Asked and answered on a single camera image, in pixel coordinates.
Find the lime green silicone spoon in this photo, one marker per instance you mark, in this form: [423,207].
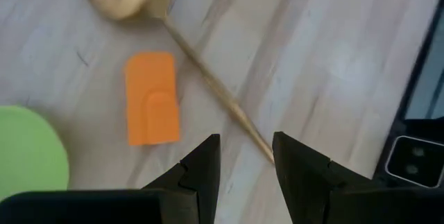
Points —
[31,147]

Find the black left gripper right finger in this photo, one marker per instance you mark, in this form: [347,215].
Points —
[301,175]

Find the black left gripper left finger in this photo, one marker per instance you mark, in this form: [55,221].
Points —
[204,168]

